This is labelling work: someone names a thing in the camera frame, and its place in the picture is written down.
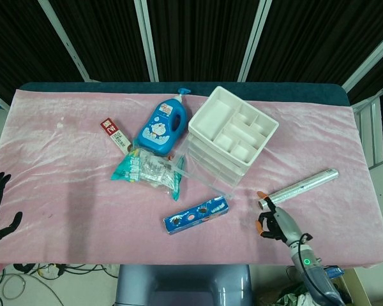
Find right black grey robot hand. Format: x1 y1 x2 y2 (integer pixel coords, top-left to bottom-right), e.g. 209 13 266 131
255 190 304 248

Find white divided storage tray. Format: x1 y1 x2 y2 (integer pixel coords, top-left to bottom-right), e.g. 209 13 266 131
187 85 280 187

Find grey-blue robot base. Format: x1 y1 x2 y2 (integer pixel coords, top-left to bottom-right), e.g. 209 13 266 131
114 263 253 306

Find silver foil roll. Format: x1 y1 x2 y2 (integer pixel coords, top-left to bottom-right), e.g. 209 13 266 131
257 168 340 210

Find small blue packet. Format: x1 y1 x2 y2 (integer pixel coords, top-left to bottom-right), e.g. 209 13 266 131
325 267 345 279

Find pink velvet cloth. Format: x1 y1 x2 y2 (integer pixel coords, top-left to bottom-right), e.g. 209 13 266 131
0 89 383 272

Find blue cookie box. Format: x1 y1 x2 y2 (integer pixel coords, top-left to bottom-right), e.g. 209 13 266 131
163 196 230 236

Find teal clear snack bag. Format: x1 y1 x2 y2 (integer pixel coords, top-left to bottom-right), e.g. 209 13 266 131
110 140 184 201

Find red white snack box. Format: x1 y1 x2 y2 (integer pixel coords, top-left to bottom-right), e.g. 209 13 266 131
99 118 131 152

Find blue cartoon pump bottle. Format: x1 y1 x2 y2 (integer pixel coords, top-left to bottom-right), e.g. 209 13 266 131
136 87 192 157

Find black pleated curtain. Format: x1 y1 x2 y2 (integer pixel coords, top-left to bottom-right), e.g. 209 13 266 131
49 0 151 83
146 0 260 82
247 0 383 89
0 0 84 105

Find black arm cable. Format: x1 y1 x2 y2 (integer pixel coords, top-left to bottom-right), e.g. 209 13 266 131
294 232 346 306

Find black floor cable bundle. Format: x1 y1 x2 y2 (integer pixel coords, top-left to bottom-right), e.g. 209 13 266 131
11 263 119 279

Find white side frame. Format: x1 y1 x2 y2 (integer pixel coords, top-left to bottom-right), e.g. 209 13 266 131
352 92 383 167

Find white frame post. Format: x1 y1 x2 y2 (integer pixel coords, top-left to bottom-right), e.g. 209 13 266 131
134 0 160 82
37 0 92 83
342 27 383 94
238 0 273 82

